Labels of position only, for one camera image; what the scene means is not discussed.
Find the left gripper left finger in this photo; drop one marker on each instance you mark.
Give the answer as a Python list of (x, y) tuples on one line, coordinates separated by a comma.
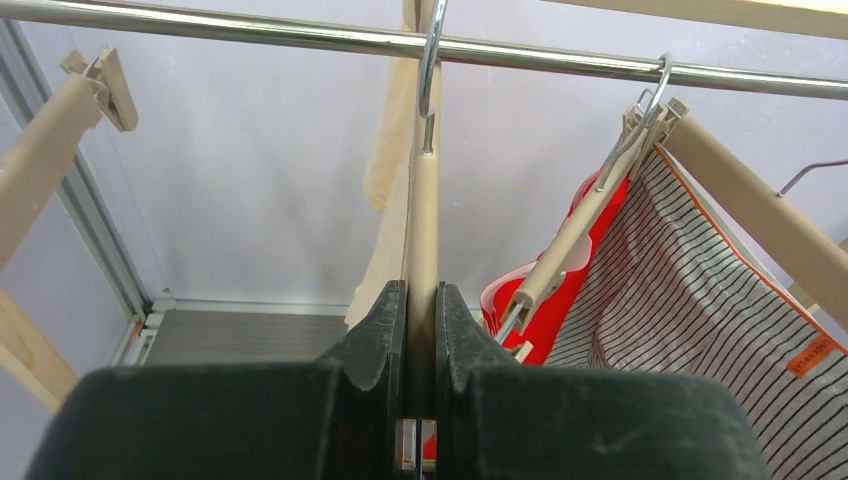
[(335, 417)]

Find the beige clip hanger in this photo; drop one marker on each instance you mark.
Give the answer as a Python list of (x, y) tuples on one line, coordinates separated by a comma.
[(640, 129), (803, 251), (34, 166), (422, 240)]

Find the cream underwear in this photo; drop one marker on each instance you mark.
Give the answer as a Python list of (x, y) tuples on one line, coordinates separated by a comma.
[(386, 185)]

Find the wooden clothes rack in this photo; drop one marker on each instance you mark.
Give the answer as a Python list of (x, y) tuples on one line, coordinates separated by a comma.
[(244, 178)]

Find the grey striped underwear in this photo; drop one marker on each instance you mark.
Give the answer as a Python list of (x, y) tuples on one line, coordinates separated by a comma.
[(667, 291)]

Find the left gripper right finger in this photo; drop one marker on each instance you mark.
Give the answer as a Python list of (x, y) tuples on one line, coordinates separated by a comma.
[(499, 419)]

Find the beige empty clip hanger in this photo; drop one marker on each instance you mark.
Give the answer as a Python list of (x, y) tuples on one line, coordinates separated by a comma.
[(34, 166)]

